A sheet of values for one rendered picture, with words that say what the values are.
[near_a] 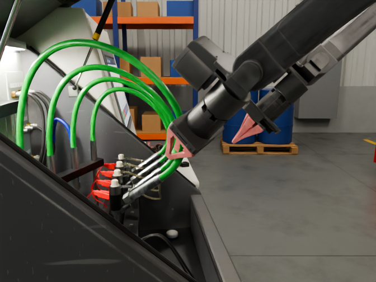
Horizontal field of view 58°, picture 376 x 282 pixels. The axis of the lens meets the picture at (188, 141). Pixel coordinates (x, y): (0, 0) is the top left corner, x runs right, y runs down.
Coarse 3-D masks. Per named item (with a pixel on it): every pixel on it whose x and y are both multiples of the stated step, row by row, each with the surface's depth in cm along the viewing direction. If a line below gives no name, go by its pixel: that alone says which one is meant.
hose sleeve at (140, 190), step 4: (156, 176) 66; (148, 180) 67; (152, 180) 66; (156, 180) 65; (160, 180) 65; (144, 184) 67; (148, 184) 66; (152, 184) 66; (156, 184) 66; (136, 188) 68; (140, 188) 67; (144, 188) 66; (148, 188) 66; (152, 188) 67; (132, 192) 68; (136, 192) 67; (140, 192) 67; (144, 192) 67; (132, 196) 68; (136, 196) 67
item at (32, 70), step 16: (48, 48) 66; (64, 48) 66; (112, 48) 63; (32, 64) 68; (144, 64) 62; (160, 80) 62; (176, 112) 62; (16, 128) 72; (176, 160) 64; (160, 176) 65
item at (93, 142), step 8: (112, 88) 96; (120, 88) 97; (128, 88) 97; (104, 96) 96; (144, 96) 98; (96, 104) 97; (152, 104) 99; (96, 112) 97; (160, 112) 100; (96, 152) 100; (160, 152) 102; (96, 160) 101; (152, 160) 102; (136, 168) 102
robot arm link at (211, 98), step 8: (216, 72) 51; (208, 80) 52; (224, 80) 51; (216, 88) 52; (224, 88) 50; (208, 96) 53; (216, 96) 52; (224, 96) 51; (232, 96) 50; (248, 96) 53; (208, 104) 53; (216, 104) 52; (224, 104) 52; (232, 104) 51; (240, 104) 51; (216, 112) 53; (224, 112) 53; (232, 112) 53
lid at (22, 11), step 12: (0, 0) 70; (12, 0) 73; (24, 0) 77; (36, 0) 81; (48, 0) 86; (60, 0) 91; (72, 0) 102; (0, 12) 76; (24, 12) 85; (36, 12) 90; (48, 12) 95; (0, 24) 83; (24, 24) 93; (12, 36) 98
